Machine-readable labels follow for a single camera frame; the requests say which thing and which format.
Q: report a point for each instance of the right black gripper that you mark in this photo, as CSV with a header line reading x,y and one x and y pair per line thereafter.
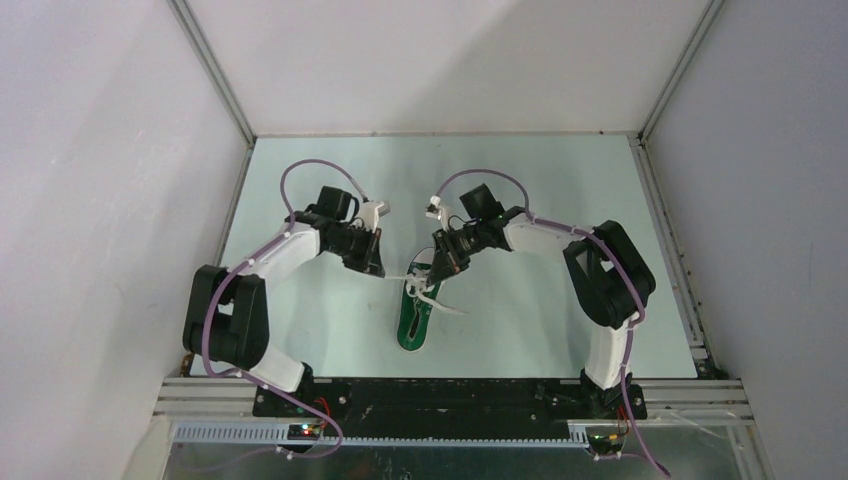
x,y
448,261

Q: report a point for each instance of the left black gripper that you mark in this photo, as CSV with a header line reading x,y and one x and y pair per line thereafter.
x,y
374,266

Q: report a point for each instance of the white shoelace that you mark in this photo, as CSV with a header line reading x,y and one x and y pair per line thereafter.
x,y
415,286

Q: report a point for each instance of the green canvas sneaker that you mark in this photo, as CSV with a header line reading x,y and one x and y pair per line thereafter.
x,y
414,315

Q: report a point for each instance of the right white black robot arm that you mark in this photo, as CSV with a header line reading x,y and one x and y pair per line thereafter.
x,y
611,280

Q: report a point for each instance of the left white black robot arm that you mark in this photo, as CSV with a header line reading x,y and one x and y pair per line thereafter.
x,y
228,317

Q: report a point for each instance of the left controller board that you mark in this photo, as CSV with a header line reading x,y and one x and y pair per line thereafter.
x,y
304,432

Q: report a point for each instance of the controller board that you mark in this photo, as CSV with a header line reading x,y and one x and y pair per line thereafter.
x,y
606,445
304,432

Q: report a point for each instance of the right controller board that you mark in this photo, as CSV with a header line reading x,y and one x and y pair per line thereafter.
x,y
606,445

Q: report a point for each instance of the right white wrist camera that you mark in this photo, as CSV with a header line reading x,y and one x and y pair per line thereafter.
x,y
439,211

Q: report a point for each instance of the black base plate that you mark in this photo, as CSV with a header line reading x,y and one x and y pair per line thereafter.
x,y
468,408

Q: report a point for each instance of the grey slotted cable duct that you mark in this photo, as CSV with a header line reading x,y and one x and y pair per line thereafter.
x,y
279,434

